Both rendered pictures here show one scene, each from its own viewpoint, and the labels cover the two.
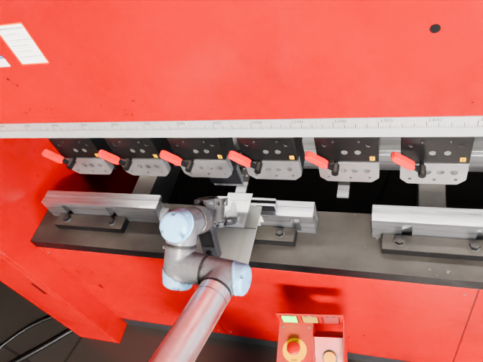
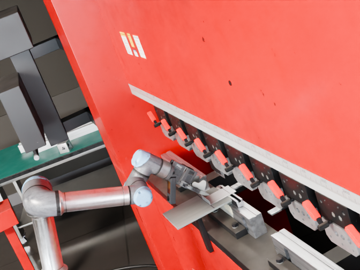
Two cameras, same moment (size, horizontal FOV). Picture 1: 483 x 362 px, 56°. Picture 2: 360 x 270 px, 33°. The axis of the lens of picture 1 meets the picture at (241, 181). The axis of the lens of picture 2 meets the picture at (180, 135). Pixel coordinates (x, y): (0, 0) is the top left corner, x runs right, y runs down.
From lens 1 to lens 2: 180 cm
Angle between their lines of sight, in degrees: 46
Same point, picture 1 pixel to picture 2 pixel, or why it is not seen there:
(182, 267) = (129, 180)
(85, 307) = (163, 252)
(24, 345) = not seen: outside the picture
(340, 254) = (250, 255)
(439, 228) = (298, 259)
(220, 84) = (188, 91)
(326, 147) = (229, 152)
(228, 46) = (185, 69)
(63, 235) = (158, 181)
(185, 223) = (140, 156)
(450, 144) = (264, 169)
